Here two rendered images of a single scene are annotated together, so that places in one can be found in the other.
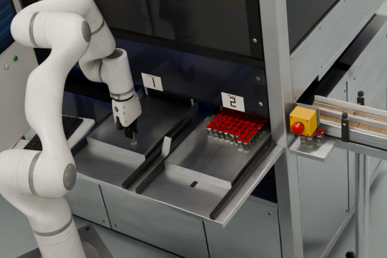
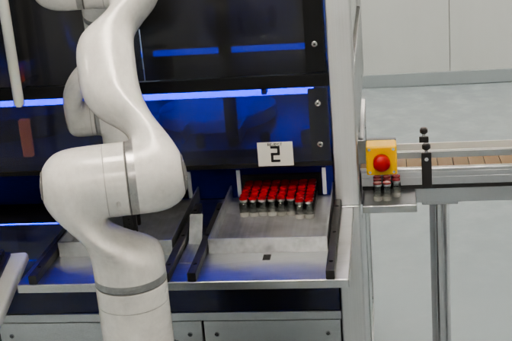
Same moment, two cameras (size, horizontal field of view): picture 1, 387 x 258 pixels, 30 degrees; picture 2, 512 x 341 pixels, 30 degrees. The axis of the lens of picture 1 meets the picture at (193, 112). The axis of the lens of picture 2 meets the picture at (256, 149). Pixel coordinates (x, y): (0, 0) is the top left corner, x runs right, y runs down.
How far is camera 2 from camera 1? 1.21 m
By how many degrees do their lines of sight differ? 32
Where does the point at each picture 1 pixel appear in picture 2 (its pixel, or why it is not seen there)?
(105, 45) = not seen: hidden behind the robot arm
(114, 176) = not seen: hidden behind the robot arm
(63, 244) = (161, 310)
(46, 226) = (142, 271)
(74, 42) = not seen: outside the picture
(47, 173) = (158, 156)
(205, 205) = (306, 270)
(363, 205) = (446, 293)
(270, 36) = (340, 30)
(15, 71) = not seen: outside the picture
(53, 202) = (141, 236)
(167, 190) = (233, 270)
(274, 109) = (342, 147)
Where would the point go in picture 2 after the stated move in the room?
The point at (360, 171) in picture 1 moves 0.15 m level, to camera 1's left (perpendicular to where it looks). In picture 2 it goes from (441, 237) to (395, 253)
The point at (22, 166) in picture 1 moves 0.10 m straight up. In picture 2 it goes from (110, 156) to (102, 94)
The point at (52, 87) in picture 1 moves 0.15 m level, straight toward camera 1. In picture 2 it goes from (127, 46) to (184, 54)
